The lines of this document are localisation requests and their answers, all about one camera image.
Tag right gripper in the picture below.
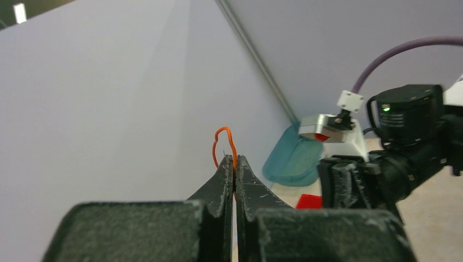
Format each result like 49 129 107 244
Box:
317 156 384 209

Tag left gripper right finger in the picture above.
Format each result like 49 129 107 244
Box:
236 156 290 221

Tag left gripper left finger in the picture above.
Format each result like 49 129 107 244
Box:
187 155 233 218

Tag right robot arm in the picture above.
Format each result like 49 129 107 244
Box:
318 84 462 212

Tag red plastic bin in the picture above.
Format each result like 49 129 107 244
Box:
295 194 323 210

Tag teal translucent tub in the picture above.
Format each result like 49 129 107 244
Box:
262 122 323 187

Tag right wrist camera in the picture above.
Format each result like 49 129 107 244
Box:
298 91 369 162

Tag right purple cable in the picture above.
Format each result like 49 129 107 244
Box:
351 35 463 94

